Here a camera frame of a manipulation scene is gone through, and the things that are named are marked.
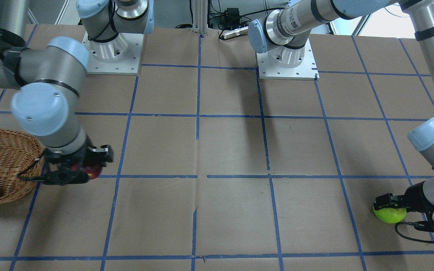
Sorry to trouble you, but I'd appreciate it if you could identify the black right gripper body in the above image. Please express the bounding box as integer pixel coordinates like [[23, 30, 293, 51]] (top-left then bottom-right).
[[42, 145, 114, 186]]

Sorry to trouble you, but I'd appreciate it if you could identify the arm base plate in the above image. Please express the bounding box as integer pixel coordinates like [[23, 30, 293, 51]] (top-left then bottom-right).
[[255, 39, 320, 80], [82, 33, 146, 75]]

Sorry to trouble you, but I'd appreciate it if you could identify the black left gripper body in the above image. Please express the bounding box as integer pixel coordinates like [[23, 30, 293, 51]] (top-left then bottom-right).
[[373, 183, 434, 236]]

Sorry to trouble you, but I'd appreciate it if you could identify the silver metal connector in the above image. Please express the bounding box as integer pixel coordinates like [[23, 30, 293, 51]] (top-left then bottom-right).
[[218, 26, 249, 41]]

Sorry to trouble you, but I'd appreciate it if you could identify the dark red apple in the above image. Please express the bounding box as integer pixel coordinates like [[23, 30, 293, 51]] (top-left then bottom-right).
[[71, 161, 103, 180]]

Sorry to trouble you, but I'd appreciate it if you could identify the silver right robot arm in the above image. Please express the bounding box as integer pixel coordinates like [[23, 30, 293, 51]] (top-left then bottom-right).
[[0, 0, 154, 186]]

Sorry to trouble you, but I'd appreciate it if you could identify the woven wicker basket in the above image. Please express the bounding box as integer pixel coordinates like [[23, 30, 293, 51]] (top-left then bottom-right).
[[0, 128, 43, 205]]

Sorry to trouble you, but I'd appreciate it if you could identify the green apple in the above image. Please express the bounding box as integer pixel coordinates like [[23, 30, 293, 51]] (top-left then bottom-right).
[[373, 207, 408, 224]]

